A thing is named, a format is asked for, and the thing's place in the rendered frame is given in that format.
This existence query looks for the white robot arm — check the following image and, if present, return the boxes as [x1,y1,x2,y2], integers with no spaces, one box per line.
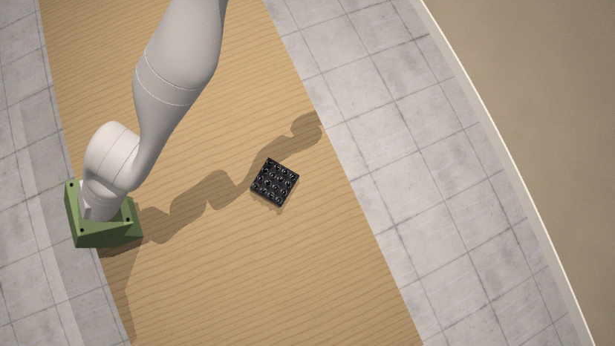
[77,0,229,222]

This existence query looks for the black knob box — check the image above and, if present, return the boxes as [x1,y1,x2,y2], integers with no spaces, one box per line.
[250,157,299,207]

